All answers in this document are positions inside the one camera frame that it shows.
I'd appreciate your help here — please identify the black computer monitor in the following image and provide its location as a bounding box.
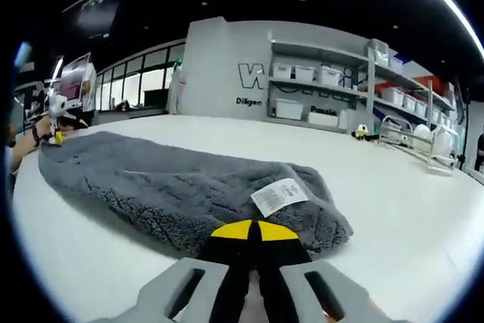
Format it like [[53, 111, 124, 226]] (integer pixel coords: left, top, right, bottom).
[[143, 89, 169, 107]]

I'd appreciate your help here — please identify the person's left hand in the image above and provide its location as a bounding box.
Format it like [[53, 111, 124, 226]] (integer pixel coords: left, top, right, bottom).
[[36, 115, 54, 141]]

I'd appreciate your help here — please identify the white plate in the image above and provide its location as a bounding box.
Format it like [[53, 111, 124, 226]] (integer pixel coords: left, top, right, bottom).
[[414, 124, 433, 141], [433, 126, 455, 154]]

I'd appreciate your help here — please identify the row of white storage bins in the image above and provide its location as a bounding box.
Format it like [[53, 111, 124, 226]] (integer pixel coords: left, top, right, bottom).
[[271, 61, 455, 129]]

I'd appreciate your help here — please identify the grey metal shelving unit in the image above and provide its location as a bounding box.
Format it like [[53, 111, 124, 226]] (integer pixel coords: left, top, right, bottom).
[[266, 30, 461, 138]]

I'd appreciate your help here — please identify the grey low counter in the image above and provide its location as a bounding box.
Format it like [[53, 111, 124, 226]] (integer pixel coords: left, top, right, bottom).
[[96, 107, 167, 124]]

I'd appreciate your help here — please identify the grey fluffy towel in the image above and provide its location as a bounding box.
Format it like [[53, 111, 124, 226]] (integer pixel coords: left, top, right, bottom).
[[37, 130, 355, 259]]

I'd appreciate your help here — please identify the laptop on stand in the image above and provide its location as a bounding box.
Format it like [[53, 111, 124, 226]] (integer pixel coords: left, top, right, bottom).
[[60, 52, 95, 108]]

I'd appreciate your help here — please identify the person's right hand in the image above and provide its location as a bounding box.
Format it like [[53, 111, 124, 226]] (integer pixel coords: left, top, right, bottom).
[[241, 279, 271, 323]]

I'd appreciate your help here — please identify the dark overhead screen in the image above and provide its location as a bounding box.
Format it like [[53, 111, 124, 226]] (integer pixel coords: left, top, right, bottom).
[[62, 0, 132, 39]]

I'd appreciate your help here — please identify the ceiling light strip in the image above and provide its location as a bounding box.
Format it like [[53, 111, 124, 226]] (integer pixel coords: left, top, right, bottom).
[[392, 0, 484, 59]]

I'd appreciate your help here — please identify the metal dish rack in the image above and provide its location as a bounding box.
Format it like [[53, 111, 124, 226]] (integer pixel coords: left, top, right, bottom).
[[377, 114, 461, 176]]

